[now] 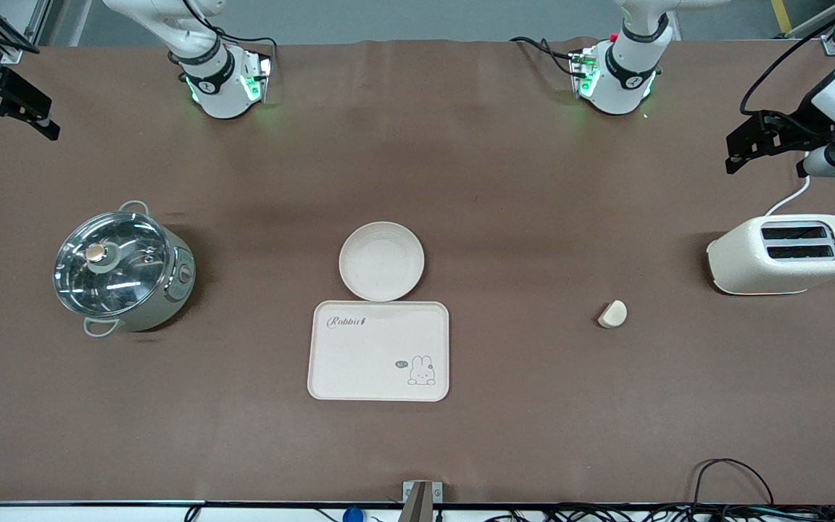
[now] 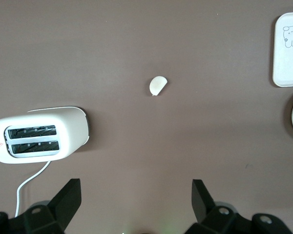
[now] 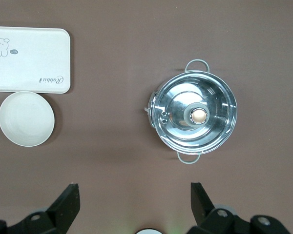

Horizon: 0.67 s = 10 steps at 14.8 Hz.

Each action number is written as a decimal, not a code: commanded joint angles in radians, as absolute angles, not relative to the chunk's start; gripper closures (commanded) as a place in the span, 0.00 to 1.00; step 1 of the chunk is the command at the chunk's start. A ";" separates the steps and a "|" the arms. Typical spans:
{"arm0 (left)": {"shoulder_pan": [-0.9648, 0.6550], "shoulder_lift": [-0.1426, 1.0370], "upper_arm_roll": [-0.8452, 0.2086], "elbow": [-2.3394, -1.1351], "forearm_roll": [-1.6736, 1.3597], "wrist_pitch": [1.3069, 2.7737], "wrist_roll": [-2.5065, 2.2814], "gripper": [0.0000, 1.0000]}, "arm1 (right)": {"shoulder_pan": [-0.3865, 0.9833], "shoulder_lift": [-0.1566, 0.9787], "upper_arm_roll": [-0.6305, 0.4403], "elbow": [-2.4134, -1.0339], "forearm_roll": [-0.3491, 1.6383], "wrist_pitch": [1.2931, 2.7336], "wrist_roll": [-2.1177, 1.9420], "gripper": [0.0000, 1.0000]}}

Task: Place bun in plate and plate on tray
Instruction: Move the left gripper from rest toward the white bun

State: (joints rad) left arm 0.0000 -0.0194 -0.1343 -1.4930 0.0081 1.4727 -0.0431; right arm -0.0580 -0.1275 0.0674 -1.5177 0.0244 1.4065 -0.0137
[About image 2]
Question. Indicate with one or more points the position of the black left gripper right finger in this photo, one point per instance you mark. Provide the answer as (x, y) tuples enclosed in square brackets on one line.
[(202, 202)]

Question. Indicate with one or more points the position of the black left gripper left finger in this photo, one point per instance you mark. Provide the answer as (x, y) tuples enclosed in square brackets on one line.
[(66, 200)]

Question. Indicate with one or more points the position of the white steamed bun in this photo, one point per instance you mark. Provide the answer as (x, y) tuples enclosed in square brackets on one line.
[(157, 85)]

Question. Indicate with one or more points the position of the beige rabbit print tray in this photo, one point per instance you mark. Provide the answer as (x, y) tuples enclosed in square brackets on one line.
[(289, 65)]

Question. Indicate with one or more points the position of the cream two-slot toaster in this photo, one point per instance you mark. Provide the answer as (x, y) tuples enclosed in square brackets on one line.
[(70, 131)]

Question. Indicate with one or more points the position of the brown table cover mat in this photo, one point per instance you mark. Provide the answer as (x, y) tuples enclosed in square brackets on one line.
[(146, 36)]

